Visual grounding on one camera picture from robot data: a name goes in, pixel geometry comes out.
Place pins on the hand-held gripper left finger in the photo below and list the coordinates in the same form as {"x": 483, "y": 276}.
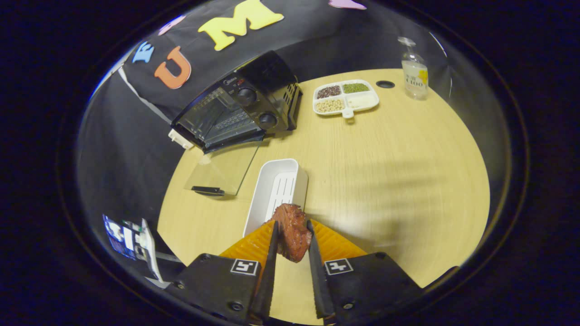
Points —
{"x": 267, "y": 280}

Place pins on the black table grommet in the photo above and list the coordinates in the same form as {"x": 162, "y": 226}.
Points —
{"x": 385, "y": 84}

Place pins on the clear glass bottle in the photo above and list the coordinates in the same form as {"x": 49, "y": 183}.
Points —
{"x": 414, "y": 77}

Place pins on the white divided dish with grains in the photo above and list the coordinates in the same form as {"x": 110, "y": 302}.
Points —
{"x": 331, "y": 105}

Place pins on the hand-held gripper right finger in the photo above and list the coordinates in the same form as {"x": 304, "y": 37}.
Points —
{"x": 317, "y": 280}

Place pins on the reddish brown meat piece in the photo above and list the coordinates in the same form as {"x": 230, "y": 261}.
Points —
{"x": 292, "y": 231}

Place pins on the black toaster oven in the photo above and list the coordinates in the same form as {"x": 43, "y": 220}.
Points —
{"x": 267, "y": 90}

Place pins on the white rectangular tray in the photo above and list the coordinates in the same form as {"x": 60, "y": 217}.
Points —
{"x": 276, "y": 185}

